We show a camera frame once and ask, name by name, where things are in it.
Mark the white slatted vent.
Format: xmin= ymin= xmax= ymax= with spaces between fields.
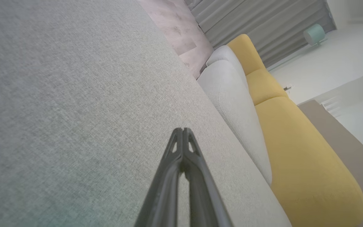
xmin=320 ymin=96 xmax=343 ymax=118

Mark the small yellow sofa back cushion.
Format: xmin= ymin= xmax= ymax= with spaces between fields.
xmin=246 ymin=69 xmax=290 ymax=106
xmin=227 ymin=34 xmax=266 ymax=76

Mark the large grey sofa ottoman cushion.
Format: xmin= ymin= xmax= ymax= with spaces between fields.
xmin=0 ymin=0 xmax=292 ymax=227

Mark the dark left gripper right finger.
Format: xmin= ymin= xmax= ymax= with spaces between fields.
xmin=183 ymin=128 xmax=233 ymax=227

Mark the mint green round object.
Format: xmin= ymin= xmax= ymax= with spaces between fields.
xmin=303 ymin=24 xmax=328 ymax=48

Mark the beige flat board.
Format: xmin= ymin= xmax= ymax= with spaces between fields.
xmin=297 ymin=100 xmax=363 ymax=227

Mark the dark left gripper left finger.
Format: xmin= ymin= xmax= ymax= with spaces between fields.
xmin=134 ymin=128 xmax=185 ymax=227

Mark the grey pleated curtain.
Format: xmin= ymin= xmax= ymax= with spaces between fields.
xmin=184 ymin=0 xmax=337 ymax=68

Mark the large yellow sofa backrest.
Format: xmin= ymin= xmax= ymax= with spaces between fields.
xmin=255 ymin=96 xmax=363 ymax=227

